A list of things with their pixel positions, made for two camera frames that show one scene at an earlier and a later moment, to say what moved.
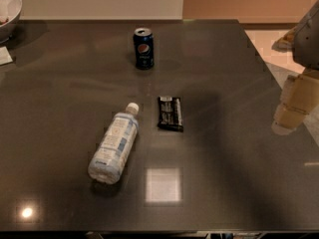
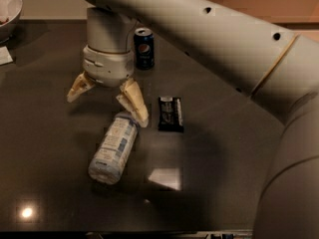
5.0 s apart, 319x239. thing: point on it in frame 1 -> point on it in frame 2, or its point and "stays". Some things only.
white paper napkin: (5, 57) stays
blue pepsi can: (144, 48) stays
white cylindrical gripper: (307, 44) -> (108, 67)
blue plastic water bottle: (115, 146) stays
